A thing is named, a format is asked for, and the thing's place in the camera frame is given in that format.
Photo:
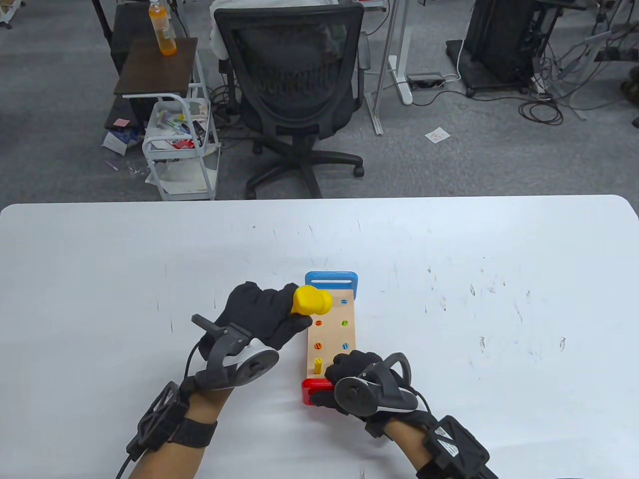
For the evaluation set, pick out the person's right hand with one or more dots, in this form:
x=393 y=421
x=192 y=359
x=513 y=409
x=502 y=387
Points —
x=354 y=364

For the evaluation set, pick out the person's left hand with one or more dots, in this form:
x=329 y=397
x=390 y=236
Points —
x=254 y=312

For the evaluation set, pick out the rainbow wooden hammer bench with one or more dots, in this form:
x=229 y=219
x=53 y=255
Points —
x=332 y=332

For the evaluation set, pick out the yellow plastic toy hammer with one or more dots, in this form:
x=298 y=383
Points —
x=309 y=300

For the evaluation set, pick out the person's right forearm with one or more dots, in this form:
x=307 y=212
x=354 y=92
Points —
x=407 y=444

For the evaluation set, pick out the person's left forearm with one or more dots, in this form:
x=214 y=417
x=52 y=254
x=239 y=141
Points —
x=184 y=459

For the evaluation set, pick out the black tracking controller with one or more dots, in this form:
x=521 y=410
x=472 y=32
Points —
x=369 y=394
x=244 y=366

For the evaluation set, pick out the white metal utility cart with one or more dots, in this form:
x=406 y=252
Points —
x=179 y=149

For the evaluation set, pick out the white and blue box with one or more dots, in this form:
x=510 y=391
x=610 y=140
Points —
x=117 y=142

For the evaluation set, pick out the white paper sheet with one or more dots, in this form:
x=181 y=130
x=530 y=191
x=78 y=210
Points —
x=438 y=134

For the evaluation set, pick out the black mesh office chair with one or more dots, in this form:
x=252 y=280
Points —
x=294 y=65

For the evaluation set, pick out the brown wooden side table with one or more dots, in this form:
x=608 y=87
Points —
x=157 y=67

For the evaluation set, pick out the black power strip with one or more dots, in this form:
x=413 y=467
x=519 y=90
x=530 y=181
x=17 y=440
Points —
x=425 y=80

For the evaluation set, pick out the orange juice bottle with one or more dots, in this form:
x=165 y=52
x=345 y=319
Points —
x=164 y=30

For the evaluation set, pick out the black cabinet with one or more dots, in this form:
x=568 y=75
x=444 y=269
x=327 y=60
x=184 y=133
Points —
x=125 y=30

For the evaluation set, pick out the black equipment cart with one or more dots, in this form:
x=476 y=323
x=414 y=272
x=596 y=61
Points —
x=499 y=45

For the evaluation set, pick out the white desk leg frame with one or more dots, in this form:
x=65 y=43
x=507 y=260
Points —
x=397 y=65

